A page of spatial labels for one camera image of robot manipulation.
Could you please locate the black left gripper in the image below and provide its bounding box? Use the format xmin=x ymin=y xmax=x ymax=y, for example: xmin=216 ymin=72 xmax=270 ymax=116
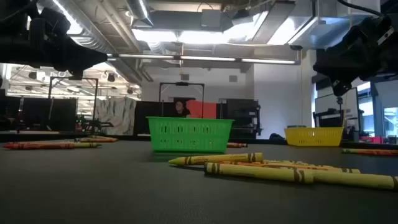
xmin=0 ymin=6 xmax=109 ymax=74

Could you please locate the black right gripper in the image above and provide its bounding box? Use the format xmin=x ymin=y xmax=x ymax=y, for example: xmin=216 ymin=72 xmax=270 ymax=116
xmin=312 ymin=14 xmax=398 ymax=98

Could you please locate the yellow crayon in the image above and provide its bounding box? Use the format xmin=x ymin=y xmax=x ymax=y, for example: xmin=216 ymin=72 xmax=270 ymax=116
xmin=312 ymin=170 xmax=398 ymax=192
xmin=341 ymin=147 xmax=398 ymax=154
xmin=203 ymin=162 xmax=315 ymax=185
xmin=169 ymin=152 xmax=264 ymax=166
xmin=263 ymin=159 xmax=335 ymax=169

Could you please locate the white board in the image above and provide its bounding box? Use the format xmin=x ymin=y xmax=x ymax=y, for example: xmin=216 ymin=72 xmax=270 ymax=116
xmin=314 ymin=87 xmax=360 ymax=119

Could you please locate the small black tripod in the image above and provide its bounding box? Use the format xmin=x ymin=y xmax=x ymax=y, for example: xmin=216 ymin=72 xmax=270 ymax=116
xmin=335 ymin=95 xmax=345 ymax=128

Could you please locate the black partition panel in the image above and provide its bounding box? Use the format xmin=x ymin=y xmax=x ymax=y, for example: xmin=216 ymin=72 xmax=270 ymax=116
xmin=0 ymin=95 xmax=78 ymax=132
xmin=133 ymin=101 xmax=177 ymax=137

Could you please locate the grey patterned sheet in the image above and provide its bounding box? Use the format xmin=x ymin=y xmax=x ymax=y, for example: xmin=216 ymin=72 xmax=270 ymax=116
xmin=94 ymin=96 xmax=137 ymax=136

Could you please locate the yellow plastic basket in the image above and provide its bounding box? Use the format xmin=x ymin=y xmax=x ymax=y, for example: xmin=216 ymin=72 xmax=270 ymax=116
xmin=284 ymin=126 xmax=345 ymax=147

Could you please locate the pink box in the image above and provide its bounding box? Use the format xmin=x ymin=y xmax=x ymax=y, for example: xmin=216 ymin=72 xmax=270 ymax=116
xmin=359 ymin=135 xmax=386 ymax=145

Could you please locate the black rounded bag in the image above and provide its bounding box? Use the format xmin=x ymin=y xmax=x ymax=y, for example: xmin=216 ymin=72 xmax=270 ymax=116
xmin=268 ymin=133 xmax=286 ymax=144

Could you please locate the black equipment rack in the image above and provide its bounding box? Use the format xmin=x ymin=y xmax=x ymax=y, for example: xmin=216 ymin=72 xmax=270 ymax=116
xmin=217 ymin=98 xmax=264 ymax=140

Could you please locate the person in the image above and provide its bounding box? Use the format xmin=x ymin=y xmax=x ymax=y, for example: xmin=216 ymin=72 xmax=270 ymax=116
xmin=174 ymin=100 xmax=192 ymax=118

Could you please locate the long ceiling light strip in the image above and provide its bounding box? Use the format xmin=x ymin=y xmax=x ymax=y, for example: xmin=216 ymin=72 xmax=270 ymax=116
xmin=107 ymin=53 xmax=301 ymax=65

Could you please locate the grey ceiling box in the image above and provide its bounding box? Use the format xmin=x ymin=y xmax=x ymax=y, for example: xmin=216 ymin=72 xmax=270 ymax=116
xmin=200 ymin=8 xmax=224 ymax=30

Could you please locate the orange partition panel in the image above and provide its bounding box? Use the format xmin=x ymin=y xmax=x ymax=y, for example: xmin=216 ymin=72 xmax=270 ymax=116
xmin=185 ymin=99 xmax=218 ymax=119

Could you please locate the green plastic basket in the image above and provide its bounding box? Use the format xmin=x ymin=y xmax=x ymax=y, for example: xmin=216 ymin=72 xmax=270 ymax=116
xmin=146 ymin=116 xmax=234 ymax=154

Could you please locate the black rig frame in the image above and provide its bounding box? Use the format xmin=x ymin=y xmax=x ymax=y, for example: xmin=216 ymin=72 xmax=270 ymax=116
xmin=47 ymin=76 xmax=100 ymax=131
xmin=159 ymin=82 xmax=205 ymax=119

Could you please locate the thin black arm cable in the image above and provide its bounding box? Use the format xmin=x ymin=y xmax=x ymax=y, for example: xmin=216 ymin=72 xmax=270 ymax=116
xmin=337 ymin=0 xmax=385 ymax=17

